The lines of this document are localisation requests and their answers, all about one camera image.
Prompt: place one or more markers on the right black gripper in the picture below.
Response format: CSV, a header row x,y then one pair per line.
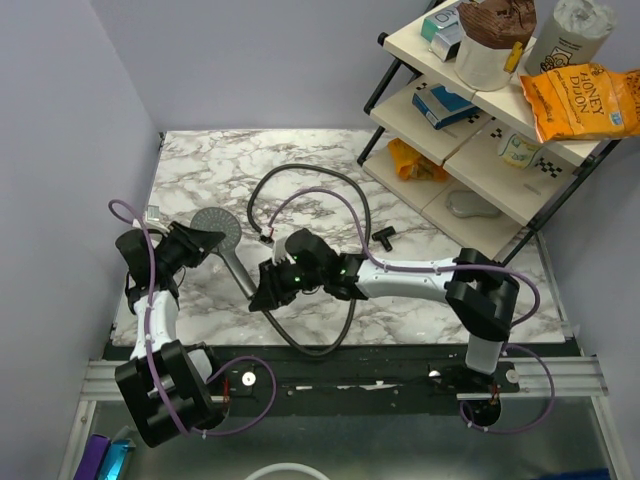
x,y
270,294

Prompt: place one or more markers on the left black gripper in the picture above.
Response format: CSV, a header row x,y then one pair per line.
x,y
197,242

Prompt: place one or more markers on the grey shower head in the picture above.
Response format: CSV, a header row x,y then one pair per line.
x,y
215,219

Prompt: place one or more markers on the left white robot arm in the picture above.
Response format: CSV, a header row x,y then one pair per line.
x,y
164,383

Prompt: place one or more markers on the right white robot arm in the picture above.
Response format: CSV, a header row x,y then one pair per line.
x,y
481,293

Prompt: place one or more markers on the black T-shaped fitting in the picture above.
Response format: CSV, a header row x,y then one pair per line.
x,y
383,237

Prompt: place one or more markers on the white round rim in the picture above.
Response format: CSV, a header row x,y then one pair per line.
x,y
287,467

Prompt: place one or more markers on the orange snack bag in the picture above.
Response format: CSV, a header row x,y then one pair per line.
x,y
410,164

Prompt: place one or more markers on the cream three-tier shelf rack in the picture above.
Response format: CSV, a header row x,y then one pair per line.
x,y
467,150

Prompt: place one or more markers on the blue box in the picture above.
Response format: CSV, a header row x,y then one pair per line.
x,y
441,107

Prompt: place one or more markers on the purple box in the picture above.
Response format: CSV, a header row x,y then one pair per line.
x,y
92,459

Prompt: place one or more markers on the silver small box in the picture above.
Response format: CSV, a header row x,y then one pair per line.
x,y
446,42

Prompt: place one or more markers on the teal small box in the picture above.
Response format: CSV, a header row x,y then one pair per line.
x,y
441,19

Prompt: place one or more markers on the yellow clip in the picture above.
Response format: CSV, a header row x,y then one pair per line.
x,y
514,57

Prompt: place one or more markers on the white cup brown lid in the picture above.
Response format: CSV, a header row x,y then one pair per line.
x,y
489,30

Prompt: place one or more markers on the orange honey dijon bag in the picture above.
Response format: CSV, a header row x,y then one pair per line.
x,y
583,102

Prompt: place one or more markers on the grey cylindrical canister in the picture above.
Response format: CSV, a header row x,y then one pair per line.
x,y
572,35

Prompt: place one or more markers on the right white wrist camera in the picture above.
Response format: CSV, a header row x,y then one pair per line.
x,y
280,253

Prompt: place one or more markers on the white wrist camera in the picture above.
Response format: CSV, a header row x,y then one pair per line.
x,y
280,253
152,218

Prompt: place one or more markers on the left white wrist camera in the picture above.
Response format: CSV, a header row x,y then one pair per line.
x,y
152,218

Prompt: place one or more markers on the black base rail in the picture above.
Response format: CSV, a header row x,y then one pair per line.
x,y
352,380

